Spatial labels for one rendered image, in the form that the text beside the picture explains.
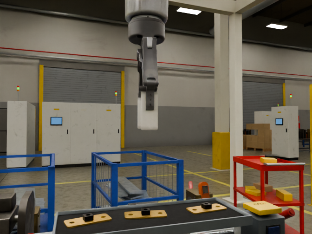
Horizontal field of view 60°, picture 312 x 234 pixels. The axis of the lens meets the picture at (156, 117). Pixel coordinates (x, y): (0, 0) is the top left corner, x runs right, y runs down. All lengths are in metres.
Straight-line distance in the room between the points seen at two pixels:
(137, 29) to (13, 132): 8.28
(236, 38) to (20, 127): 6.35
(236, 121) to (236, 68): 0.92
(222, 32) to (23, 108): 6.17
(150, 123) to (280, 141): 10.83
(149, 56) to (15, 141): 8.33
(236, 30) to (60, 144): 6.01
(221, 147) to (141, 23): 7.51
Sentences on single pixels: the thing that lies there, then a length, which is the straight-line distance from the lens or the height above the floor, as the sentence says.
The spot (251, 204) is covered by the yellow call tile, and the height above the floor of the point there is 1.16.
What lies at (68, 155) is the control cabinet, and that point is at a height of 0.38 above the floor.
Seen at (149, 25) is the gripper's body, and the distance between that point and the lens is 0.55.
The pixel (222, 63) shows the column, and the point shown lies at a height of 3.10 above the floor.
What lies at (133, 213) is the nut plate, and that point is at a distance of 0.59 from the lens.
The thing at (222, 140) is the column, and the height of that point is 0.85.
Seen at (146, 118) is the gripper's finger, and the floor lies 1.36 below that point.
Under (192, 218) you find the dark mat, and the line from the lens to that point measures 0.57.
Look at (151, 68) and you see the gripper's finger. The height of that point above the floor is 1.44.
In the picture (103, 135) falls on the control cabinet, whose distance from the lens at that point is 8.90.
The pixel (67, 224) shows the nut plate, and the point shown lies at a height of 1.16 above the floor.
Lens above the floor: 1.35
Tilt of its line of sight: 1 degrees up
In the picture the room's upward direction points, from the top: straight up
